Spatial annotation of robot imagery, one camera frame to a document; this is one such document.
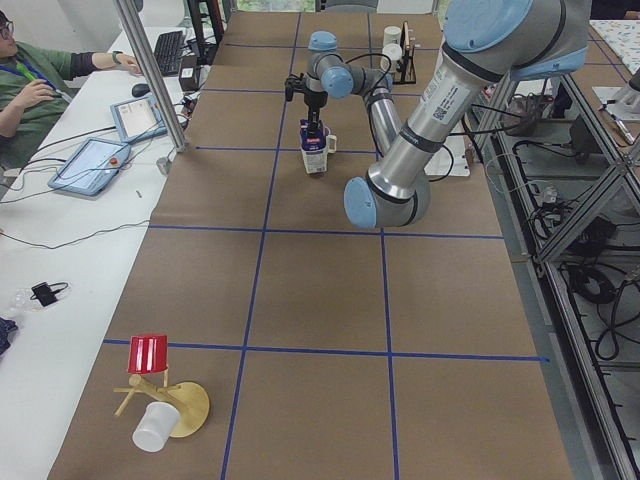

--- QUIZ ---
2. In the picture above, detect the far blue teach pendant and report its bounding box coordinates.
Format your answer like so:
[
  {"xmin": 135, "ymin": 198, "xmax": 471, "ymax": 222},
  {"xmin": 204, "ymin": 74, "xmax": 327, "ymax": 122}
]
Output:
[{"xmin": 110, "ymin": 94, "xmax": 167, "ymax": 144}]

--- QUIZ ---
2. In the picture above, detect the white mug on rack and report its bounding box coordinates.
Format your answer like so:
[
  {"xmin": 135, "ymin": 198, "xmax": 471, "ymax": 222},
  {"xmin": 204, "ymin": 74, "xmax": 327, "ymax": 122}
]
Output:
[
  {"xmin": 383, "ymin": 25, "xmax": 402, "ymax": 46},
  {"xmin": 380, "ymin": 43, "xmax": 403, "ymax": 72}
]

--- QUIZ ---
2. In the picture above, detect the black wooden mug rack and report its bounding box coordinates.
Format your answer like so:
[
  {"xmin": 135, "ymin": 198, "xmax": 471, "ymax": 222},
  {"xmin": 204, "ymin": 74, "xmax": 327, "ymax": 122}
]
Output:
[{"xmin": 393, "ymin": 21, "xmax": 417, "ymax": 84}]

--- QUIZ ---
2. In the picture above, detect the dark blue cloth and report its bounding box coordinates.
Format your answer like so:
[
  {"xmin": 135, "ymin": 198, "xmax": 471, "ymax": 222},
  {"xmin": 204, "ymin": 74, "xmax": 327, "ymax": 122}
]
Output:
[{"xmin": 0, "ymin": 317, "xmax": 18, "ymax": 355}]

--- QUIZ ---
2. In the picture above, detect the blue teach pendant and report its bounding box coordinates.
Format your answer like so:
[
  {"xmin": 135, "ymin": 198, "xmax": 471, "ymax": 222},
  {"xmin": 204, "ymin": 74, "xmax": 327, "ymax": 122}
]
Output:
[
  {"xmin": 47, "ymin": 138, "xmax": 131, "ymax": 197},
  {"xmin": 110, "ymin": 94, "xmax": 167, "ymax": 144}
]

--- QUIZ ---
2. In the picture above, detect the black computer mouse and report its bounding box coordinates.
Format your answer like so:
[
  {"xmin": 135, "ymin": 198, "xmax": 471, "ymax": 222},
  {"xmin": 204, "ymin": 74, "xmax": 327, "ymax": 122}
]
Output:
[{"xmin": 131, "ymin": 83, "xmax": 150, "ymax": 98}]

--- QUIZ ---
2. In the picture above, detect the white plastic cup on tree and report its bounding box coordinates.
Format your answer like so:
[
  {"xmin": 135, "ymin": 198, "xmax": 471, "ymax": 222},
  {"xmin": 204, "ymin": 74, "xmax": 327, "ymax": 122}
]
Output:
[{"xmin": 132, "ymin": 401, "xmax": 180, "ymax": 453}]

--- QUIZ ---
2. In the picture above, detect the black keyboard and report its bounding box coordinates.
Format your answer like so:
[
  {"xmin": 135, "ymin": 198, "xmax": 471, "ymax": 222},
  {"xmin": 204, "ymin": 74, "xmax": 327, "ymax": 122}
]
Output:
[{"xmin": 154, "ymin": 31, "xmax": 184, "ymax": 76}]

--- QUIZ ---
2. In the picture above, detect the small black device with cable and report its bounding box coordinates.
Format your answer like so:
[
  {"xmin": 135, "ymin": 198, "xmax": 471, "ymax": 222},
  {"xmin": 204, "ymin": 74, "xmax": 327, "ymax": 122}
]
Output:
[{"xmin": 30, "ymin": 282, "xmax": 69, "ymax": 307}]

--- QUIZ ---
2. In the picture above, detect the black box near keyboard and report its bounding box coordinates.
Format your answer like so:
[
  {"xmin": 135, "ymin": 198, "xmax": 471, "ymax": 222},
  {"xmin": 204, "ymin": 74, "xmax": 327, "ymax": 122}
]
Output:
[{"xmin": 178, "ymin": 54, "xmax": 201, "ymax": 92}]

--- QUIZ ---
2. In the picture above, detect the person in green shirt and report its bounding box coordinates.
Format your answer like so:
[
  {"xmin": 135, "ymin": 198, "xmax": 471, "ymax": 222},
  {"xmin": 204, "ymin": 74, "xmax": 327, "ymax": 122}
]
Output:
[{"xmin": 1, "ymin": 15, "xmax": 141, "ymax": 169}]

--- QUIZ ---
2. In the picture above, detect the aluminium frame post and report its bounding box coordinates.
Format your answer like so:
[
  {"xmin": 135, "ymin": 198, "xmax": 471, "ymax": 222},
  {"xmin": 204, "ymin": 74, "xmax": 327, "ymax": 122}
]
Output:
[{"xmin": 114, "ymin": 0, "xmax": 187, "ymax": 153}]

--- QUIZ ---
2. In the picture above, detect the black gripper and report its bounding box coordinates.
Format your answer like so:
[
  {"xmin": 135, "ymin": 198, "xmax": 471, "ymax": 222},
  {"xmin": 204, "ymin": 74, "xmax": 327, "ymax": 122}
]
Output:
[{"xmin": 304, "ymin": 89, "xmax": 326, "ymax": 136}]

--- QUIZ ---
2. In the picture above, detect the small metal cylinder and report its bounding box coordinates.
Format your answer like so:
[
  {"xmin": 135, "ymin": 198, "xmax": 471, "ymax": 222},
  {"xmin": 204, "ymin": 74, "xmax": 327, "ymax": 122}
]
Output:
[{"xmin": 156, "ymin": 158, "xmax": 170, "ymax": 175}]

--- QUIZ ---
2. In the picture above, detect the white upper mug on rack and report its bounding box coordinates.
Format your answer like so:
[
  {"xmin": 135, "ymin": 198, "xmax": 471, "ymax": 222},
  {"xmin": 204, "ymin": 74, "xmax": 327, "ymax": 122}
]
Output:
[{"xmin": 383, "ymin": 25, "xmax": 402, "ymax": 46}]

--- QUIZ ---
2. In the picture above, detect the white measuring cup with handle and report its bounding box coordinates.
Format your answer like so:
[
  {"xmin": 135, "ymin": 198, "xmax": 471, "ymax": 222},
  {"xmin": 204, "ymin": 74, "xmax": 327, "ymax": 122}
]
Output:
[{"xmin": 324, "ymin": 127, "xmax": 337, "ymax": 154}]

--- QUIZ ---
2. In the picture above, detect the white blue milk carton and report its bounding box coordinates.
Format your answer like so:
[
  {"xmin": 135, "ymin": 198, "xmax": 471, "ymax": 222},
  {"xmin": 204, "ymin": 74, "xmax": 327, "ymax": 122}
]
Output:
[{"xmin": 299, "ymin": 119, "xmax": 330, "ymax": 174}]

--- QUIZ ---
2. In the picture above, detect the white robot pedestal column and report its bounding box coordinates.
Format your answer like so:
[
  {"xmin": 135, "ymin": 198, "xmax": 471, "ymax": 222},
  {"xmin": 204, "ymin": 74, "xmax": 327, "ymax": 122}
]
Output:
[{"xmin": 424, "ymin": 54, "xmax": 474, "ymax": 177}]

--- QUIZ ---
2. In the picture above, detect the red plastic cup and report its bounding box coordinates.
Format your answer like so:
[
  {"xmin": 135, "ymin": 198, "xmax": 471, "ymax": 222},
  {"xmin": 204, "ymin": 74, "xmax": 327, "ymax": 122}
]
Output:
[{"xmin": 127, "ymin": 334, "xmax": 168, "ymax": 375}]

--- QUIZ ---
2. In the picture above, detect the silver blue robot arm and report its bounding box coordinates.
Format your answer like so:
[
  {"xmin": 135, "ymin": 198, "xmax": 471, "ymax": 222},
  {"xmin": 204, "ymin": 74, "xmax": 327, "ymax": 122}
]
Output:
[{"xmin": 304, "ymin": 1, "xmax": 591, "ymax": 228}]

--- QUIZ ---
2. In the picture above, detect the crumpled clear plastic bag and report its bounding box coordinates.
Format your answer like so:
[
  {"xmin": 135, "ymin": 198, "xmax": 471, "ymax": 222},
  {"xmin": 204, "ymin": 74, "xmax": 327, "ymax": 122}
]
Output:
[{"xmin": 6, "ymin": 289, "xmax": 44, "ymax": 318}]

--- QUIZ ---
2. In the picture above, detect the wooden cup tree stand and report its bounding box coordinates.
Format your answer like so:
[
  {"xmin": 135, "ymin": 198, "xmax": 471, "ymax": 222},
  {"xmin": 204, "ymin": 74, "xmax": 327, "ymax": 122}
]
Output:
[{"xmin": 114, "ymin": 371, "xmax": 210, "ymax": 438}]

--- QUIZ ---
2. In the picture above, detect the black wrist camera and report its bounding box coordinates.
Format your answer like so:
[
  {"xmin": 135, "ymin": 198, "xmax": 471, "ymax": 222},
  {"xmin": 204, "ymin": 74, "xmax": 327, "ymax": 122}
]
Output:
[{"xmin": 284, "ymin": 73, "xmax": 307, "ymax": 102}]

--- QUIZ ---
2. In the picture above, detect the white lower mug on rack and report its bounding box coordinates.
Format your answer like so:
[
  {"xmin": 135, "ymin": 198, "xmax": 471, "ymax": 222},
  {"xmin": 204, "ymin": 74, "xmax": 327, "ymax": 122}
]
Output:
[{"xmin": 380, "ymin": 43, "xmax": 403, "ymax": 72}]

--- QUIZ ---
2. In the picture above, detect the black cable on white table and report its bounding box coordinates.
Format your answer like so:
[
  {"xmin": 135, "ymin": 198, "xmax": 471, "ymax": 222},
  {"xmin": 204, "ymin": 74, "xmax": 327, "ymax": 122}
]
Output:
[{"xmin": 0, "ymin": 218, "xmax": 151, "ymax": 250}]

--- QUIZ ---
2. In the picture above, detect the near blue teach pendant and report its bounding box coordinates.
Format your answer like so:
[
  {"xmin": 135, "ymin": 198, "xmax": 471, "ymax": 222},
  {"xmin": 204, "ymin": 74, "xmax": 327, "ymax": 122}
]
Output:
[{"xmin": 47, "ymin": 138, "xmax": 131, "ymax": 197}]

